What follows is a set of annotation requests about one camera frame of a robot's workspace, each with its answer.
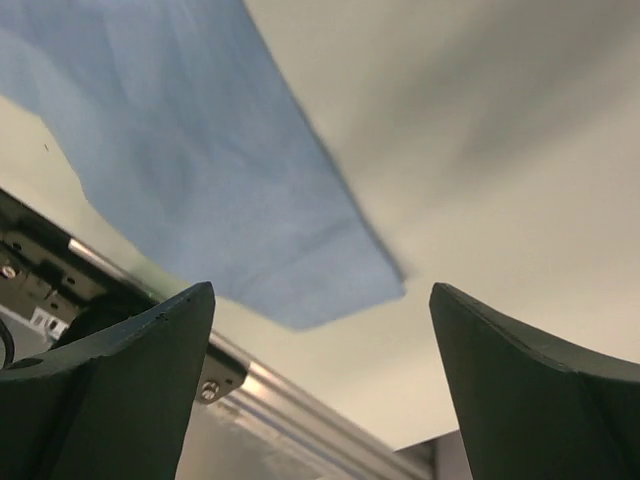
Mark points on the aluminium frame rail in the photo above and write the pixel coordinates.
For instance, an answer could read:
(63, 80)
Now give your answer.
(249, 422)

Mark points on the light blue long sleeve shirt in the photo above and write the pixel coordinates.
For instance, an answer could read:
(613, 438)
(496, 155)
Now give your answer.
(187, 140)

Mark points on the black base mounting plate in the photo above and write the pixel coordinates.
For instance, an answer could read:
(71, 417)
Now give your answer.
(60, 280)

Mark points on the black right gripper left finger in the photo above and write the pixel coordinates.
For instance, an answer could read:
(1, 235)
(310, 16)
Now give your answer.
(113, 405)

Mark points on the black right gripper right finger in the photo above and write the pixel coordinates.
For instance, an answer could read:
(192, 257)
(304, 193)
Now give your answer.
(531, 405)

